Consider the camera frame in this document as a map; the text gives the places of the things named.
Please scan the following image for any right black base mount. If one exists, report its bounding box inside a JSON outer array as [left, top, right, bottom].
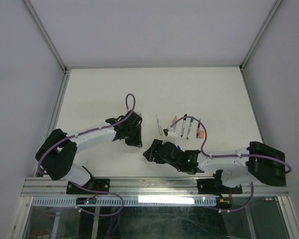
[[196, 178, 243, 196]]

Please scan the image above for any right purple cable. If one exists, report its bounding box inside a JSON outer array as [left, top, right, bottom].
[[171, 115, 293, 213]]

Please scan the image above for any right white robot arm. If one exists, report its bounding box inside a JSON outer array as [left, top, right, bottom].
[[143, 139, 287, 193]]

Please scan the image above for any white marker green end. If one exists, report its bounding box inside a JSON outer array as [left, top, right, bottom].
[[180, 114, 187, 138]]

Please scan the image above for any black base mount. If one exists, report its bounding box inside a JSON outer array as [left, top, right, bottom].
[[196, 178, 243, 196], [66, 178, 110, 195]]

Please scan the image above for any slotted cable duct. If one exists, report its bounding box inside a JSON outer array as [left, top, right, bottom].
[[32, 195, 217, 207]]

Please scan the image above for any orange tip clear marker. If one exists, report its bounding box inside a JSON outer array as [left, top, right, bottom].
[[172, 116, 177, 124]]

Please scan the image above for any orange pen cap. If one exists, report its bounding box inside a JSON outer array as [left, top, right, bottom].
[[198, 130, 205, 139]]

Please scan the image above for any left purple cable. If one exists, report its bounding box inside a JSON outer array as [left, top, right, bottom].
[[37, 93, 137, 217]]

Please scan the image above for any purple cable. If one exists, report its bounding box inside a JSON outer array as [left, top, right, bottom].
[[37, 93, 137, 217], [171, 115, 293, 213]]

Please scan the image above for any white pen clear cap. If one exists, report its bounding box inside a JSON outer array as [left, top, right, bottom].
[[156, 115, 163, 135]]

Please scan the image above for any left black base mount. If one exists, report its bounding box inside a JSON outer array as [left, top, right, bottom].
[[66, 178, 110, 195]]

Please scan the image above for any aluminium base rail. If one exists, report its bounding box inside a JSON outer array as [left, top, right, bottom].
[[21, 175, 290, 200]]

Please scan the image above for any blue pen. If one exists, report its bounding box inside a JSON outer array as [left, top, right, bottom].
[[196, 119, 200, 138]]

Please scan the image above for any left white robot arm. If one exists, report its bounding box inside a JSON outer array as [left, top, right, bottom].
[[35, 111, 143, 194]]

